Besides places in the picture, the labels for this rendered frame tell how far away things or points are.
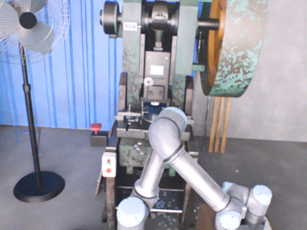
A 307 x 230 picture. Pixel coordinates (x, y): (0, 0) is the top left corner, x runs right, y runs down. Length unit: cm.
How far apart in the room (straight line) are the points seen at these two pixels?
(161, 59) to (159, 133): 76
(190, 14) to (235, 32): 33
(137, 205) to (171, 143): 38
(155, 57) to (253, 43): 58
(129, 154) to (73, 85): 152
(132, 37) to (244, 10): 61
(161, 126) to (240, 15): 64
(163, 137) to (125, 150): 78
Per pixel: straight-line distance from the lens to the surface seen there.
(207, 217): 184
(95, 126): 180
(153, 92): 182
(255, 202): 131
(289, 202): 272
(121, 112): 199
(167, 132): 111
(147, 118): 185
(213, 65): 202
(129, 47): 174
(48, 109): 342
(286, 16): 320
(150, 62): 180
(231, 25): 146
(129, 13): 171
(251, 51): 150
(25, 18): 198
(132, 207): 135
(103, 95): 320
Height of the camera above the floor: 157
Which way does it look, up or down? 25 degrees down
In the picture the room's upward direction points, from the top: 4 degrees clockwise
